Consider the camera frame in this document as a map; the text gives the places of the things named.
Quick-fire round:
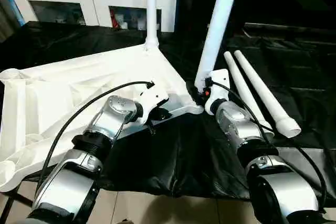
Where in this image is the white plastic table leg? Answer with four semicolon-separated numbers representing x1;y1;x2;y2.
233;49;302;138
194;0;243;96
143;0;160;51
223;51;275;137

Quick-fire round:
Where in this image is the white plastic table top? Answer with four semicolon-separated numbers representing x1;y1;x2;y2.
0;42;205;193

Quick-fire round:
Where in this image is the black glossy mat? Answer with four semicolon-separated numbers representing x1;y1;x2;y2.
0;20;336;201

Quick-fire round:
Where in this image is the black folding stand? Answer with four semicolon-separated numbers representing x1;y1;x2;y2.
0;188;34;224

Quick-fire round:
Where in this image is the grey curtain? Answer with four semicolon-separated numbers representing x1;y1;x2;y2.
0;0;26;44

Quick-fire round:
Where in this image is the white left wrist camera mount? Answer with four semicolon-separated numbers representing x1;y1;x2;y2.
133;83;170;126

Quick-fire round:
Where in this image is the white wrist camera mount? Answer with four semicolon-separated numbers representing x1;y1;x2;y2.
204;68;230;116
133;83;170;126

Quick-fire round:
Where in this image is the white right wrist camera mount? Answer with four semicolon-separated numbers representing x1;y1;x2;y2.
204;68;230;116

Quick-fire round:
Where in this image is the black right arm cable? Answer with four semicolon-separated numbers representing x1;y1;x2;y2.
209;81;328;209

